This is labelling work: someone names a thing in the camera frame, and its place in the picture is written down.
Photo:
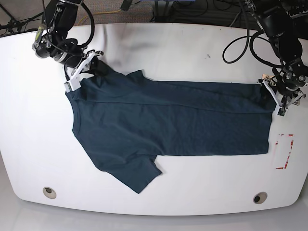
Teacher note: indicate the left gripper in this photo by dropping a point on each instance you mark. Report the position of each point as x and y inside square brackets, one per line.
[283, 96]

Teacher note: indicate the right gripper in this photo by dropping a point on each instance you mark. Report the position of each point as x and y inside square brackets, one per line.
[98, 67]

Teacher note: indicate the dark blue T-shirt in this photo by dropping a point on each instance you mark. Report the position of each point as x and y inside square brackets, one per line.
[123, 122]

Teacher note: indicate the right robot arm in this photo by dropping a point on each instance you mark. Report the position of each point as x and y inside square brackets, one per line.
[51, 40]

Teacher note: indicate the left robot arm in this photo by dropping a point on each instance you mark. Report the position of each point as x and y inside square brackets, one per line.
[291, 74]

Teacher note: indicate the red tape rectangle marking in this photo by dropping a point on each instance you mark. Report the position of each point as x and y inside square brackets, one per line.
[282, 151]

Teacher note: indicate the right table grommet hole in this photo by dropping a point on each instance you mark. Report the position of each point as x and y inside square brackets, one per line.
[260, 198]

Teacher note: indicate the table grommet hole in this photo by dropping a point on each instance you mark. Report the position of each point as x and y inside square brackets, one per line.
[260, 198]
[49, 192]

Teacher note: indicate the left table grommet hole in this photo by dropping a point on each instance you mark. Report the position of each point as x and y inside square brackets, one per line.
[49, 192]

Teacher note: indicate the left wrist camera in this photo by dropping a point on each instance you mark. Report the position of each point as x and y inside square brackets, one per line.
[282, 111]

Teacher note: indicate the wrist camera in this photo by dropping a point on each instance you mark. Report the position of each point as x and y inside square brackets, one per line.
[282, 111]
[72, 85]

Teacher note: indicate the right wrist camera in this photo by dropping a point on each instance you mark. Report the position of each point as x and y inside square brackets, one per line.
[72, 85]

